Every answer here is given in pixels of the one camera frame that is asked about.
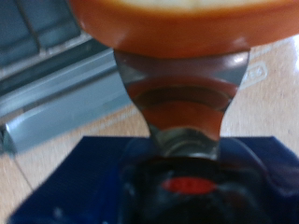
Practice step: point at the toast bread slice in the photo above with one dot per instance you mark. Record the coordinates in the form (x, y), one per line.
(171, 34)

